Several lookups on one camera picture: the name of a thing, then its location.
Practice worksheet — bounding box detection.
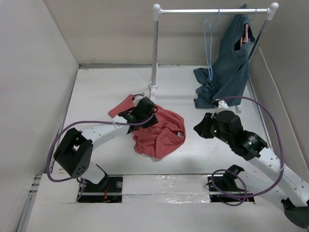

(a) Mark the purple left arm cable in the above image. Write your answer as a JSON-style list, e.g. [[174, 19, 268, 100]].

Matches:
[[47, 93, 155, 201]]

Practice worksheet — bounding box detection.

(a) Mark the white clothes rack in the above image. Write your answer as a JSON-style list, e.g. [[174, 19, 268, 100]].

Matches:
[[149, 2, 279, 101]]

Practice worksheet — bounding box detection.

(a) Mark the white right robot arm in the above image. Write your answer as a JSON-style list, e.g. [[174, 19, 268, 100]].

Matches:
[[194, 109, 309, 229]]

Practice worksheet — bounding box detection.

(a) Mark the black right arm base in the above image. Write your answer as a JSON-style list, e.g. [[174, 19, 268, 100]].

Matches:
[[204, 172, 245, 205]]

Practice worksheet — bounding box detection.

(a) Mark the red t shirt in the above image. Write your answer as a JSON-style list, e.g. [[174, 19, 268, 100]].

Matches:
[[108, 94, 186, 159]]

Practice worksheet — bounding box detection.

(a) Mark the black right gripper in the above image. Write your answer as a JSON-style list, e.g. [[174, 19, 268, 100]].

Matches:
[[193, 112, 232, 145]]

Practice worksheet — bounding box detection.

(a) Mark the light blue wire hanger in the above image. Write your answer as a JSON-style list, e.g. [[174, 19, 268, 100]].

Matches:
[[203, 7, 220, 81]]

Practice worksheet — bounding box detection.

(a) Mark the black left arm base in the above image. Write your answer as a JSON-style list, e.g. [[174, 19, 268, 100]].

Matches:
[[77, 175, 123, 203]]

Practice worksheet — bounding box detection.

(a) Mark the teal t shirt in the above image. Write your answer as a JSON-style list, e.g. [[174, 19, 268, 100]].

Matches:
[[194, 14, 255, 109]]

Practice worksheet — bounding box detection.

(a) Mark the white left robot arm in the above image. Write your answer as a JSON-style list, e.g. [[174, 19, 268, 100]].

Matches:
[[54, 97, 158, 192]]

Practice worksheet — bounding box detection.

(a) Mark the pink hanger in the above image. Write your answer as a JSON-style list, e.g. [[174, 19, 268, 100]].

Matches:
[[239, 24, 250, 47]]

